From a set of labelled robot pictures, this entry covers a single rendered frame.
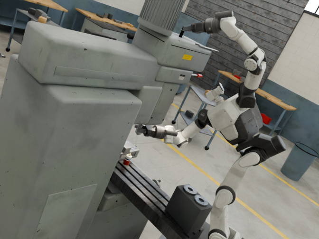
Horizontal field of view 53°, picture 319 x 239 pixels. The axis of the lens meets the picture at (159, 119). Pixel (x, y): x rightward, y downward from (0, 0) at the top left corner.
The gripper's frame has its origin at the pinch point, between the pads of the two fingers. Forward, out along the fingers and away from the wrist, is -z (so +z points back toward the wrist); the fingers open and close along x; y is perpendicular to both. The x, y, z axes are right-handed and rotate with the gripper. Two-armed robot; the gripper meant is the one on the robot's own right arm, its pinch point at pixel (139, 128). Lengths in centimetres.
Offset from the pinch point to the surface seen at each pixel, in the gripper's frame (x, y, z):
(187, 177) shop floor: -136, 125, 173
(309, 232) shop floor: -38, 127, 336
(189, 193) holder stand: 49, 13, 22
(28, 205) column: 57, 21, -68
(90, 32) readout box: -11, -50, -49
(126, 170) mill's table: 2.3, 32.6, 1.6
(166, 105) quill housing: 8.0, -23.7, 6.8
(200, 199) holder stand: 53, 13, 28
